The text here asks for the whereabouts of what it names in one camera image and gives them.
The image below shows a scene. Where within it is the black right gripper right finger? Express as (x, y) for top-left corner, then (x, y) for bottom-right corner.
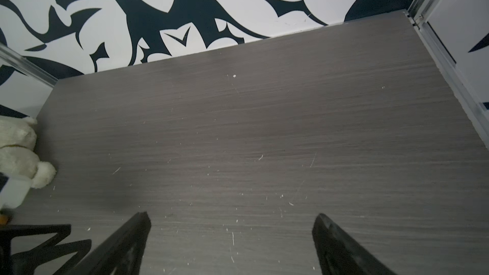
(312, 213), (393, 275)

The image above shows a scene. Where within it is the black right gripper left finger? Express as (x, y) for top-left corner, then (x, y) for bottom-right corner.
(69, 211), (152, 274)

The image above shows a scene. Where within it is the white plush teddy bear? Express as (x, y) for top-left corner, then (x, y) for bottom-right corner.
(1, 116), (57, 189)

